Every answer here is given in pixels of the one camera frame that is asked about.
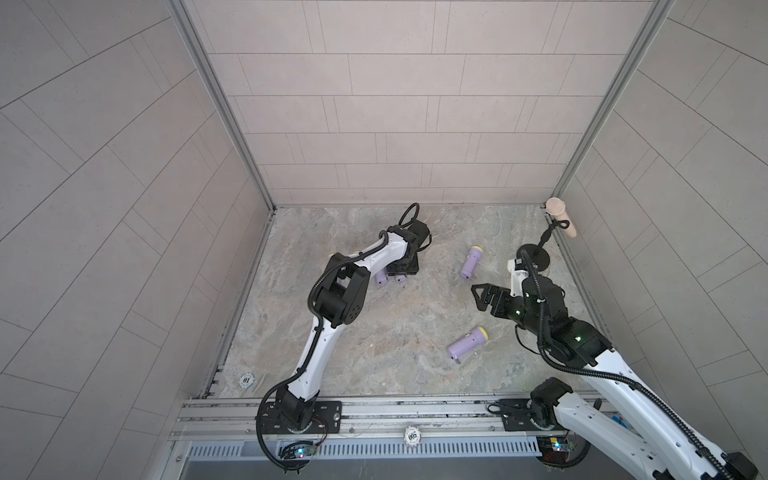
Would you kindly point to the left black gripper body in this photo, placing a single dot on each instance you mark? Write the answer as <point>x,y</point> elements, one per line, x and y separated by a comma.
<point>404,267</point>

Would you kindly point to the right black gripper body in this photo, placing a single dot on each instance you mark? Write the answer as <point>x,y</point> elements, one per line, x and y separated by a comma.
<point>519,314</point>

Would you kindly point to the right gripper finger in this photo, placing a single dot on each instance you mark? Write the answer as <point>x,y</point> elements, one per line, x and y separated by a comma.
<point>489,290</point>
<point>483,303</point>

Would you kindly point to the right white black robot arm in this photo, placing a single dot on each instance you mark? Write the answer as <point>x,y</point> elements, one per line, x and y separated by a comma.
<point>657,443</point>

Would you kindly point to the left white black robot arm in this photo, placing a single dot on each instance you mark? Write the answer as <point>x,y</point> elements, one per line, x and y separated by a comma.
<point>336,299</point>

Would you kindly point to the right circuit board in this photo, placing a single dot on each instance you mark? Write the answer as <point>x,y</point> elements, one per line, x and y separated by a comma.
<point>556,449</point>

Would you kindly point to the white round floor sticker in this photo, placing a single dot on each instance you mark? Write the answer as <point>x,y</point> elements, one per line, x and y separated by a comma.
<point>246,380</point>

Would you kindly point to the left green circuit board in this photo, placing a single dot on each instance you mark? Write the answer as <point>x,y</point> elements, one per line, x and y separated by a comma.
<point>299,450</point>

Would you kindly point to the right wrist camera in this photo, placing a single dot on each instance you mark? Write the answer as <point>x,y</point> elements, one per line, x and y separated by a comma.
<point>518,274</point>

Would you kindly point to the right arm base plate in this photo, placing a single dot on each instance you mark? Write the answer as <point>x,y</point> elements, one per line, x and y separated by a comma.
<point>523,414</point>

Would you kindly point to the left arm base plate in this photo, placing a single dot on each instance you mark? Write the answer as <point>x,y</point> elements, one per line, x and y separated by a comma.
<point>325,418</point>

